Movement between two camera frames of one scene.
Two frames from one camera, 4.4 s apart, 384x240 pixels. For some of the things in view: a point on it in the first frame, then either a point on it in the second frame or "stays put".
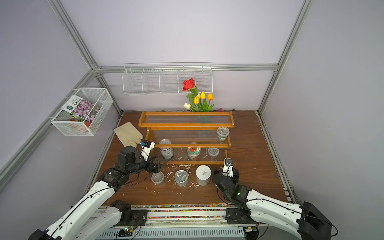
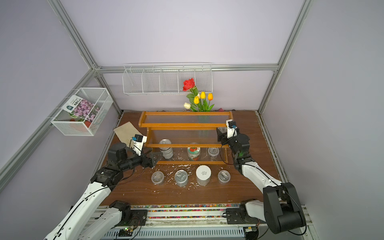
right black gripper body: (233, 180) → (226, 140)
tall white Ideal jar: (203, 173) stays put
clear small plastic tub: (157, 178) stays put
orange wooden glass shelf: (189, 137) stays put
